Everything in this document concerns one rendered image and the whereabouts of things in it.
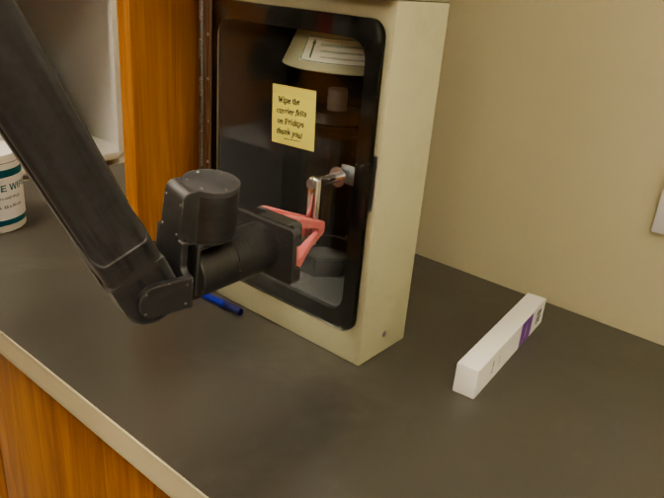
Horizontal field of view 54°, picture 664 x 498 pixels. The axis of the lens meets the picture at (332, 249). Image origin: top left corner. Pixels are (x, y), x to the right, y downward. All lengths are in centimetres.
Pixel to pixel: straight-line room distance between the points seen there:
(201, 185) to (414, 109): 31
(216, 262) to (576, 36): 70
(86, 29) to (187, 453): 152
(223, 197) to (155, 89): 40
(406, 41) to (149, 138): 42
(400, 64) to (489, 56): 42
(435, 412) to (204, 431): 28
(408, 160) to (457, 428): 34
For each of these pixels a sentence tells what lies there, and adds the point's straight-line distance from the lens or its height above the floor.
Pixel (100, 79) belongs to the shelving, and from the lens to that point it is 205.
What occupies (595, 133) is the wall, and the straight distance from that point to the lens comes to 112.
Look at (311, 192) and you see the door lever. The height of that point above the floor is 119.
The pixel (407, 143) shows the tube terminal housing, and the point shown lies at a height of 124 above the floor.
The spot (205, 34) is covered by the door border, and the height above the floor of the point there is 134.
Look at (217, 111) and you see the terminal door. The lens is 96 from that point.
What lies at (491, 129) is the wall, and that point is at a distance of 119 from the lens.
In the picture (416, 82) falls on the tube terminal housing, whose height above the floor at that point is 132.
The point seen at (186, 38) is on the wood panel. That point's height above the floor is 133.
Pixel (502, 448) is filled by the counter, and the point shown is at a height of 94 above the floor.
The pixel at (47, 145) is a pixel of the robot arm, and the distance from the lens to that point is 54.
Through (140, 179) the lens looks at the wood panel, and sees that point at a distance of 101.
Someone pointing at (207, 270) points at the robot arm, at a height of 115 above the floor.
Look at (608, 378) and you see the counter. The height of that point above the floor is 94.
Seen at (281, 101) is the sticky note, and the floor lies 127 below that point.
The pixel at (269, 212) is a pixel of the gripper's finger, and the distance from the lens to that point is 74.
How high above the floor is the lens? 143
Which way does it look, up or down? 23 degrees down
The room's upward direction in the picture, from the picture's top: 5 degrees clockwise
